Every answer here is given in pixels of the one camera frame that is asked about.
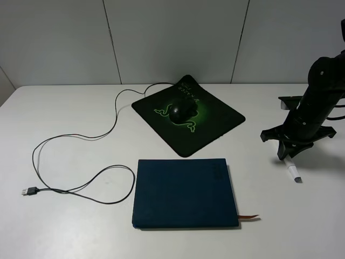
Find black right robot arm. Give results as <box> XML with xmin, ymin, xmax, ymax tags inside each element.
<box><xmin>260</xmin><ymin>51</ymin><xmax>344</xmax><ymax>160</ymax></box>

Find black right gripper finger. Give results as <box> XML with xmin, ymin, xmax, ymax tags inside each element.
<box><xmin>277</xmin><ymin>138</ymin><xmax>293</xmax><ymax>160</ymax></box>
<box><xmin>289</xmin><ymin>143</ymin><xmax>314</xmax><ymax>158</ymax></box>

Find white marker pen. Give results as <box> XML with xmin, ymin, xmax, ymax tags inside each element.
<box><xmin>284</xmin><ymin>156</ymin><xmax>302</xmax><ymax>183</ymax></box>

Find wrist camera box on gripper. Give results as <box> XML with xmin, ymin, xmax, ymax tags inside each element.
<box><xmin>278</xmin><ymin>96</ymin><xmax>302</xmax><ymax>111</ymax></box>

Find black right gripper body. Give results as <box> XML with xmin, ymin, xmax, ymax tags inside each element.
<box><xmin>260</xmin><ymin>113</ymin><xmax>336</xmax><ymax>145</ymax></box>

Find dark blue notebook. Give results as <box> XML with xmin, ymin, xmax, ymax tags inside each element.
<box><xmin>132</xmin><ymin>158</ymin><xmax>239</xmax><ymax>229</ymax></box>

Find red ribbon bookmark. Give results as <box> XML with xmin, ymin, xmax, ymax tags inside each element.
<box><xmin>237</xmin><ymin>215</ymin><xmax>259</xmax><ymax>220</ymax></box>

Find black computer mouse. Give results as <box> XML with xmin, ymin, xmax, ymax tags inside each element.
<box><xmin>169</xmin><ymin>99</ymin><xmax>197</xmax><ymax>124</ymax></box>

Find black mouse cable with USB plug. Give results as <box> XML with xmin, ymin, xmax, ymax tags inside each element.
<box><xmin>20</xmin><ymin>83</ymin><xmax>175</xmax><ymax>205</ymax></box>

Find black green Razer mouse pad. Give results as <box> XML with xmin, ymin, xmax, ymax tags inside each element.
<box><xmin>132</xmin><ymin>75</ymin><xmax>245</xmax><ymax>158</ymax></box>

